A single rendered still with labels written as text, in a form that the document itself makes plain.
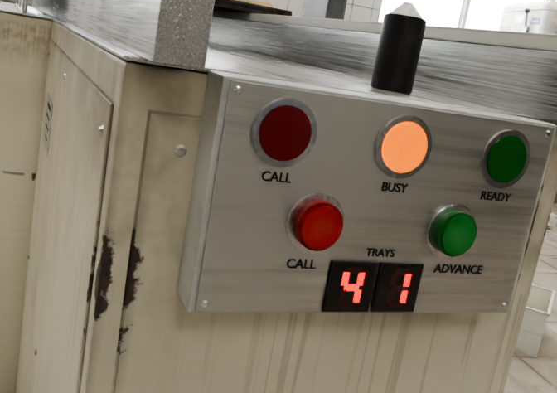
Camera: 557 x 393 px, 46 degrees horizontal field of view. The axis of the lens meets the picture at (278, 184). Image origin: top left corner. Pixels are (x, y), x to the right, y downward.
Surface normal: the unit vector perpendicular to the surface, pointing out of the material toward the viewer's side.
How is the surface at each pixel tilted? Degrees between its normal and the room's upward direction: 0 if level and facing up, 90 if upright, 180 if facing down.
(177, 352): 90
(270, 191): 90
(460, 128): 90
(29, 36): 90
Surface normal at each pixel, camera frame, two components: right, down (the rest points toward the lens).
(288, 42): -0.91, -0.07
